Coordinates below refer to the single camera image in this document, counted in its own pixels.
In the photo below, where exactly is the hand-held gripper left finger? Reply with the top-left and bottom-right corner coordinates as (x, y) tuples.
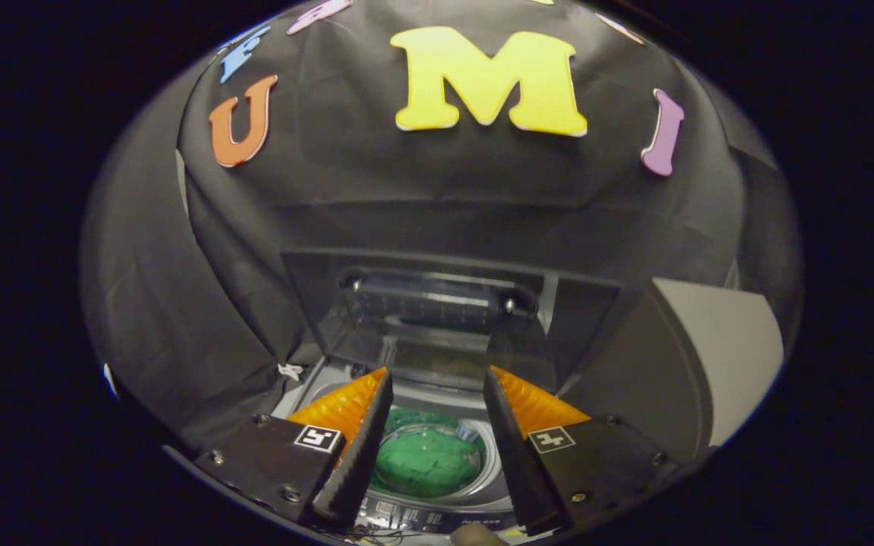
(193, 367), (395, 529)

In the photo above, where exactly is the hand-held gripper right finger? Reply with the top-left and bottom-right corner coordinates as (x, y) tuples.
(483, 366), (681, 536)

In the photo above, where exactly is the green polo shirt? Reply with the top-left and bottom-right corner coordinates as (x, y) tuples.
(373, 408), (483, 499)

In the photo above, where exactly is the grey washing machine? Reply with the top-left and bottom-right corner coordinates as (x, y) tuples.
(270, 356), (559, 543)

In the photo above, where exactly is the beige cabinet with grey top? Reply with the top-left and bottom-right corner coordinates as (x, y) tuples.
(558, 278), (784, 465)

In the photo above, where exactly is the black backdrop cloth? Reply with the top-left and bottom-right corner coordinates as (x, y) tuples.
(79, 0), (802, 448)

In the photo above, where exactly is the thin black cable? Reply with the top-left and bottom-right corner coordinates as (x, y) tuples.
(331, 526), (411, 544)

